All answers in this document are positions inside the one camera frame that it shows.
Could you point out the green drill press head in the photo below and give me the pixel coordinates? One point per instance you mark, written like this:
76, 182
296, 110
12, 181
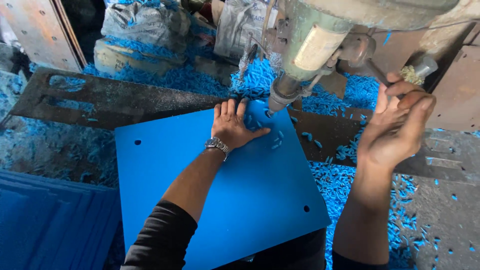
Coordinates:
322, 45

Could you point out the blue plastic sheet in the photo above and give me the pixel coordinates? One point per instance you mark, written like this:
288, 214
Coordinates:
225, 195

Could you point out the person's left hand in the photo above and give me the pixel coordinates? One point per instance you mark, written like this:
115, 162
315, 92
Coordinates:
229, 127

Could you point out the stack of blue plastic sheets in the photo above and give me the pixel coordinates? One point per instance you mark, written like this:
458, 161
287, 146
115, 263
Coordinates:
52, 221

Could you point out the white printed plastic bag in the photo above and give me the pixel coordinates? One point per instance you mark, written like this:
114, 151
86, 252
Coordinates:
242, 28

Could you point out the grey printed plastic sack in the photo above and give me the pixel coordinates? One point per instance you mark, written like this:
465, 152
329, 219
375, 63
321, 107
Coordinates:
146, 22

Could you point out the rusty metal machine frame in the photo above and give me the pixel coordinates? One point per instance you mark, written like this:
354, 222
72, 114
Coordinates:
450, 75

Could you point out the dark metal slotted plate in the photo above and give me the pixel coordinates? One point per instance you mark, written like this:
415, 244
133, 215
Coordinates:
112, 101

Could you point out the heap of blue plastic shavings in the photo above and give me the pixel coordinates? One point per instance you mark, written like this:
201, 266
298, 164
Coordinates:
337, 180

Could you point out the beige filled sack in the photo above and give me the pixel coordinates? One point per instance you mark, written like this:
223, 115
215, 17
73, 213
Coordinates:
131, 58

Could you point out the person's right hand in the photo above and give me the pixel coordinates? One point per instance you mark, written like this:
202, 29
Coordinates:
393, 127

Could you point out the drill press feed lever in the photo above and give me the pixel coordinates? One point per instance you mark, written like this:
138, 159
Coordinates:
397, 73

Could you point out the silver metal wristwatch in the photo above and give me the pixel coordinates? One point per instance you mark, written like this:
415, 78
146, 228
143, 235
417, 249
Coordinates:
217, 146

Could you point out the rusty perforated metal panel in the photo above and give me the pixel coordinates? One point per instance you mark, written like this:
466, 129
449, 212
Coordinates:
41, 33

